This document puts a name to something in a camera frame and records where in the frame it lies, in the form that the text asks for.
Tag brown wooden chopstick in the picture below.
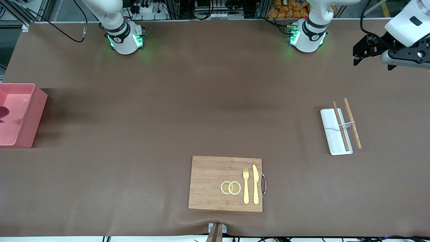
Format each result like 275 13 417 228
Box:
332 102 350 152
343 98 362 150

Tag orange snack packets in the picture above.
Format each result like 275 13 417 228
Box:
268 0 337 19

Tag white rectangular tray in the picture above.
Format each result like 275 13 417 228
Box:
320 108 353 156

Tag yellow plastic knife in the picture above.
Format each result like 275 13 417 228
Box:
252 164 260 205

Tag yellow plastic fork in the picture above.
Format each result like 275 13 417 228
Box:
243 167 250 204

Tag bamboo cutting board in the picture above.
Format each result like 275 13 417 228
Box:
188 156 263 213

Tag white power strip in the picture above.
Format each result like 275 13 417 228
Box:
129 0 168 21

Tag brown table cover mat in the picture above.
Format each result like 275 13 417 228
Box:
0 19 430 238

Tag pink plastic bin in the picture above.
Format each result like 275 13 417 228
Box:
0 83 48 149

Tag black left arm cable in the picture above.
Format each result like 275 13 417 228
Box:
360 0 390 41

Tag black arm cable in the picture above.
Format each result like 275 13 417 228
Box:
360 0 390 41
7 0 89 43

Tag grey metal table bracket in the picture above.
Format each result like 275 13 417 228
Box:
206 223 227 242

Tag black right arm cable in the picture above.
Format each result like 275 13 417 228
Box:
7 0 89 43

